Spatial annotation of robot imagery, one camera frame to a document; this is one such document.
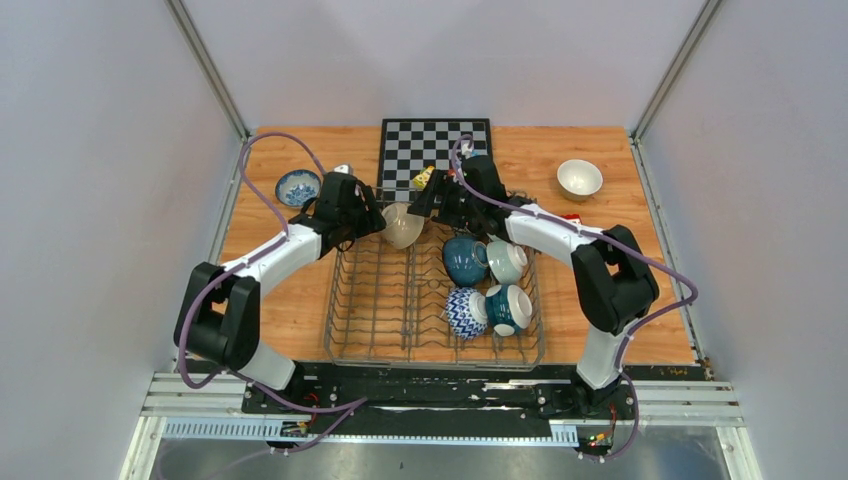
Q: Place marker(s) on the teal white dotted bowl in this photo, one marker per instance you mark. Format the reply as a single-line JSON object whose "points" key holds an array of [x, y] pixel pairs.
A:
{"points": [[509, 309]]}

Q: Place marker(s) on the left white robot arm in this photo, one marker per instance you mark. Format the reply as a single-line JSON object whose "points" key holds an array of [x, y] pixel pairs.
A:
{"points": [[219, 319]]}

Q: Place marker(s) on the beige floral bowl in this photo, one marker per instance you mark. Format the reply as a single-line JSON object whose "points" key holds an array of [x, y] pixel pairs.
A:
{"points": [[579, 179]]}

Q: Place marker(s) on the blue zigzag bowl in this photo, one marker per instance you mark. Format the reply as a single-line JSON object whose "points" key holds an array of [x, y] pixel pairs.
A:
{"points": [[466, 313]]}

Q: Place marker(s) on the yellow toy car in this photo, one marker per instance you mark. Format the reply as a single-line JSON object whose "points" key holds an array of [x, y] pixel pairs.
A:
{"points": [[421, 180]]}

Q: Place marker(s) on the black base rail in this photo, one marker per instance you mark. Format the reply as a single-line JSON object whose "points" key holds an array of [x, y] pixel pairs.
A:
{"points": [[403, 402]]}

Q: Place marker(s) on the grey wire dish rack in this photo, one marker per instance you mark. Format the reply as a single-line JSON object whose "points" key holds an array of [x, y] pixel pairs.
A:
{"points": [[387, 307]]}

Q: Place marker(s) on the blue floral white bowl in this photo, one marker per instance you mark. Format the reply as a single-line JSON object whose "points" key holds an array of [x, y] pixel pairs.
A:
{"points": [[297, 187]]}

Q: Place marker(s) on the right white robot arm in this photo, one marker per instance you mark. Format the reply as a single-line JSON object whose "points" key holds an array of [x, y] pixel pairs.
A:
{"points": [[615, 286]]}

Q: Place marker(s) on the dark teal glazed bowl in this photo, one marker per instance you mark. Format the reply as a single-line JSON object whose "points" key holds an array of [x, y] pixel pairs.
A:
{"points": [[465, 260]]}

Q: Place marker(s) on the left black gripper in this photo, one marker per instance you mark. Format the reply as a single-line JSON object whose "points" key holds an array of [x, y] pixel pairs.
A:
{"points": [[371, 220]]}

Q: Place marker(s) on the black white checkerboard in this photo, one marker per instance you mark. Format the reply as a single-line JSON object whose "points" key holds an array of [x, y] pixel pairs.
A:
{"points": [[409, 145]]}

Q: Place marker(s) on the light blue striped bowl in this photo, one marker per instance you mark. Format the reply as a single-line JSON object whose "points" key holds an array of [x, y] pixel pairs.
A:
{"points": [[507, 262]]}

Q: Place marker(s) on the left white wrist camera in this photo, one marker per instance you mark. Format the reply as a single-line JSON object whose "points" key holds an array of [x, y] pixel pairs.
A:
{"points": [[344, 169]]}

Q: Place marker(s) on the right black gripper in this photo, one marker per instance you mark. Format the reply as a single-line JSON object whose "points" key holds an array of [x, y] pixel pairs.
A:
{"points": [[425, 203]]}

